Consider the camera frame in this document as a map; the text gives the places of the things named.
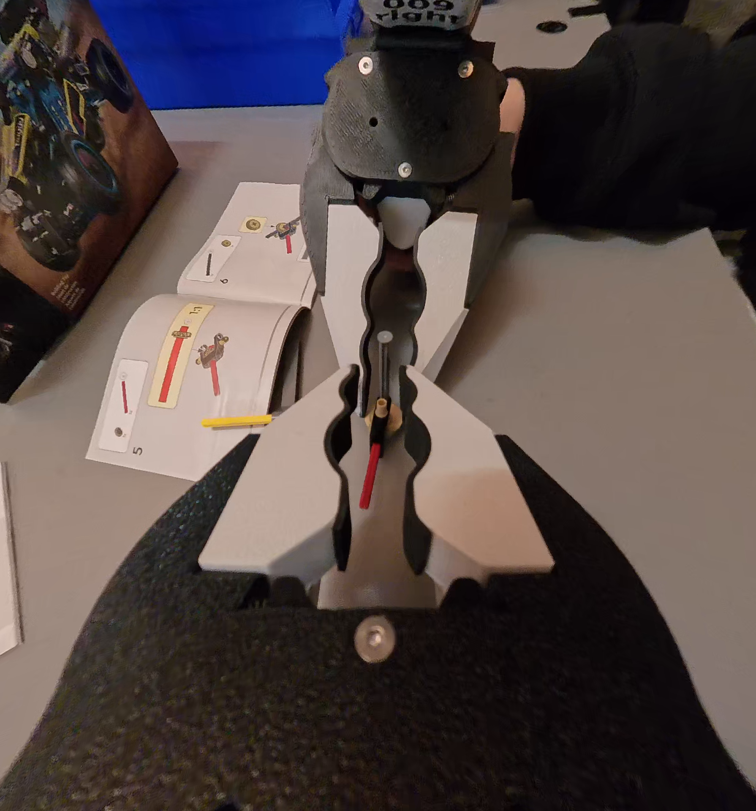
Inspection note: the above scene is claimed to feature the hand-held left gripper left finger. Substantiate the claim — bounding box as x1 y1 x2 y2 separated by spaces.
199 364 361 609

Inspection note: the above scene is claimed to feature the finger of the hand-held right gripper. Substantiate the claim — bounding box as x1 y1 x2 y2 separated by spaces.
408 211 480 376
321 203 386 381

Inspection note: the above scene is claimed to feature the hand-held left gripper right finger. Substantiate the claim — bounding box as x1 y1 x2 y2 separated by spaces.
398 364 555 609

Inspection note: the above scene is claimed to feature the tan lego gear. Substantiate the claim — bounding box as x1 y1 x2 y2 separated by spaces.
363 408 405 438

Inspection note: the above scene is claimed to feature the black lego connector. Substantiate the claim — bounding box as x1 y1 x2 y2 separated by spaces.
368 398 393 458

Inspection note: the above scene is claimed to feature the person's right forearm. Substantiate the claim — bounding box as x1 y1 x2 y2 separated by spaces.
511 13 756 233

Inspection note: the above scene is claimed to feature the lego set box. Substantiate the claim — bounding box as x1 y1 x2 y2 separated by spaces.
0 0 180 404

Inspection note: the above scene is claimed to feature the person's right hand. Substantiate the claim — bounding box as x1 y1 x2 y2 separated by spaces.
391 77 526 264

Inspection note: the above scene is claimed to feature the open instruction booklet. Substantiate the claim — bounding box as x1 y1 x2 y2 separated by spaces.
85 182 318 482

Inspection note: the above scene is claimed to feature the blue plastic bin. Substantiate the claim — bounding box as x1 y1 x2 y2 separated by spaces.
90 0 361 112

